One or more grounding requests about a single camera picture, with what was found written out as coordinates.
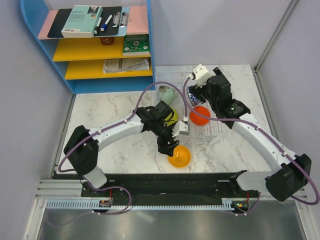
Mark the black mounting base rail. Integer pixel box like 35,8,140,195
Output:
81,172,259,207

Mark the white wire dish rack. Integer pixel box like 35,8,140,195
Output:
154,71,221,144

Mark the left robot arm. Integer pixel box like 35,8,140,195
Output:
63,101,179,197

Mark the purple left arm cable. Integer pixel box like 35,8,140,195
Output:
46,81,191,227

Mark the blue shelf unit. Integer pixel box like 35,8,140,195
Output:
19,0,156,94

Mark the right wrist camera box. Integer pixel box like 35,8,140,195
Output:
191,64,212,87

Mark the silver clip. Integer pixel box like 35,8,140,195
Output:
119,12,129,28
112,11,121,28

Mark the folded newspaper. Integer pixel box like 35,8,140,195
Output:
102,58,150,74

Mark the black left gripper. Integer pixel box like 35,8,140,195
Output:
152,119,179,157

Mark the yellow-orange bowl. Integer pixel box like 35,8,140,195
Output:
167,145,192,168

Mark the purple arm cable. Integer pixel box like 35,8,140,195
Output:
46,81,191,227
183,74,320,216

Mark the red-orange bowl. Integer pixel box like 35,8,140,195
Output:
189,106,211,126

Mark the brown small box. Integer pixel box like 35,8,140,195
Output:
99,36,115,46

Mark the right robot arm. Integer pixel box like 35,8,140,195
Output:
183,64,312,202

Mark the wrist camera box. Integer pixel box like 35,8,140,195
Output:
172,120,190,137
191,64,212,87

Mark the blue marker pen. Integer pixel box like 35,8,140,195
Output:
100,14,113,32

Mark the blue patterned red-inside bowl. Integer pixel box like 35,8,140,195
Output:
186,89,201,107

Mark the teal book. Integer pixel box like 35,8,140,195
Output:
61,5,103,38

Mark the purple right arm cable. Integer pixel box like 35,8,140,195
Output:
183,74,320,216

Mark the green circuit board box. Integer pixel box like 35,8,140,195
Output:
122,34,150,56

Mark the black mat on shelf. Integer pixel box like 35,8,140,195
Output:
47,6,122,39

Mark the black marker pen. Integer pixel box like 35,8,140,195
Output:
94,17,102,35

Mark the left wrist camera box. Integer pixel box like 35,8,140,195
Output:
172,120,190,137

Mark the lime green bowl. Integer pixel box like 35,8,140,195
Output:
164,107,179,126

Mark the mint green flower bowl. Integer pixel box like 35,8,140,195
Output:
159,85,176,105

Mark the silver clip left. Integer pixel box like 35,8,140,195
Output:
112,11,121,28

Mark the silver clip right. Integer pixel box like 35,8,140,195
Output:
119,12,129,28

